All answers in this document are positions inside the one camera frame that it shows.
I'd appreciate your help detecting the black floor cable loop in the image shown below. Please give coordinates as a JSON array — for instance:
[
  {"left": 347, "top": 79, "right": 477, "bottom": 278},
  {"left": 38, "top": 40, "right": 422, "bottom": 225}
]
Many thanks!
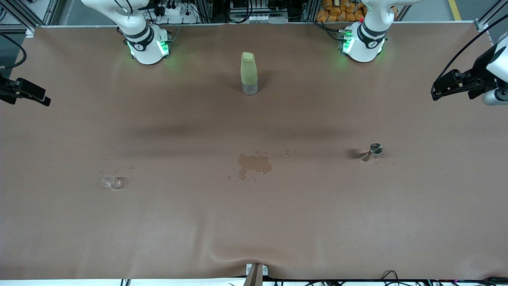
[{"left": 379, "top": 270, "right": 401, "bottom": 286}]

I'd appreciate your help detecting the spilled liquid puddle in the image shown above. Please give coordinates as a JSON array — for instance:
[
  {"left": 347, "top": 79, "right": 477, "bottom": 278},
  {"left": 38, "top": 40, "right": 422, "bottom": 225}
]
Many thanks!
[{"left": 237, "top": 153, "right": 274, "bottom": 183}]

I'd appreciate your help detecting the metal table clamp bracket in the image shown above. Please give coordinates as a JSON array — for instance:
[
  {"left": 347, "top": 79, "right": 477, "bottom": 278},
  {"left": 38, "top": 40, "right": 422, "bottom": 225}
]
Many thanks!
[{"left": 245, "top": 263, "right": 269, "bottom": 286}]

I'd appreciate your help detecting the aluminium frame strut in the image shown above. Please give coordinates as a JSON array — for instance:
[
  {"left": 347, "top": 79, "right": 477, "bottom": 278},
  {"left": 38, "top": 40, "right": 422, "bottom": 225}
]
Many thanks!
[
  {"left": 0, "top": 0, "right": 60, "bottom": 32},
  {"left": 474, "top": 0, "right": 508, "bottom": 32}
]

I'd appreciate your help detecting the orange snack bags pile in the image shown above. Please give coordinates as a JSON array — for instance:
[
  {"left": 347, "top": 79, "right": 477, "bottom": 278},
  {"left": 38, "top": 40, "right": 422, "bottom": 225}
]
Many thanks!
[{"left": 316, "top": 0, "right": 366, "bottom": 23}]

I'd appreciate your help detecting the brown table mat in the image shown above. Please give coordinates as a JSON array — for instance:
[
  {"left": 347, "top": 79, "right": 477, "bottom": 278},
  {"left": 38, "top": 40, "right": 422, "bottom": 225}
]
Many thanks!
[{"left": 0, "top": 22, "right": 508, "bottom": 281}]

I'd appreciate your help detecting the steel jigger cup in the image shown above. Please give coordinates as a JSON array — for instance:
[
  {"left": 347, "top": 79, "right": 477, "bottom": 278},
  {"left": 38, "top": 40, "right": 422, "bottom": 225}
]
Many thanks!
[{"left": 359, "top": 142, "right": 385, "bottom": 164}]

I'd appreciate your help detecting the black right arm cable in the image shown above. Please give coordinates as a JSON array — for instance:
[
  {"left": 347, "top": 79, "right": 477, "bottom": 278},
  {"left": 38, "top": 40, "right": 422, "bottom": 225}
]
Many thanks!
[{"left": 0, "top": 33, "right": 27, "bottom": 71}]

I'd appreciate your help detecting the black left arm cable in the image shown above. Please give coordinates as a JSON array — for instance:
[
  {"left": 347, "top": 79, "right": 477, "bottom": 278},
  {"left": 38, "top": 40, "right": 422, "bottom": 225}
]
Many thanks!
[{"left": 436, "top": 14, "right": 508, "bottom": 87}]

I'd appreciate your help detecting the white power strip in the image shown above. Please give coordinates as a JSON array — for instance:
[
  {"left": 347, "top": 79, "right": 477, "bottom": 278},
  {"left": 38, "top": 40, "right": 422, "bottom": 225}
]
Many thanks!
[{"left": 153, "top": 2, "right": 189, "bottom": 17}]

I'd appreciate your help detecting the pale green bottle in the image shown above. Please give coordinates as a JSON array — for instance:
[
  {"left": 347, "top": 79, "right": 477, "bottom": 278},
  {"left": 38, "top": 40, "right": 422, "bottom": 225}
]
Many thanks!
[{"left": 240, "top": 51, "right": 259, "bottom": 96}]

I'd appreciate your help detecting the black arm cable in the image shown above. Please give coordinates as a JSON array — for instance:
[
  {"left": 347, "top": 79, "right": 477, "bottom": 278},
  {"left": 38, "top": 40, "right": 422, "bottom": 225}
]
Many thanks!
[
  {"left": 0, "top": 33, "right": 27, "bottom": 71},
  {"left": 436, "top": 14, "right": 508, "bottom": 87}
]

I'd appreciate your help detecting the clear glass measuring cup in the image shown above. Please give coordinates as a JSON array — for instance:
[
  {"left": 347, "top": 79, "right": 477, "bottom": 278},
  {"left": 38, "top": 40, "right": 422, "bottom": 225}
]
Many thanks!
[{"left": 101, "top": 174, "right": 124, "bottom": 190}]

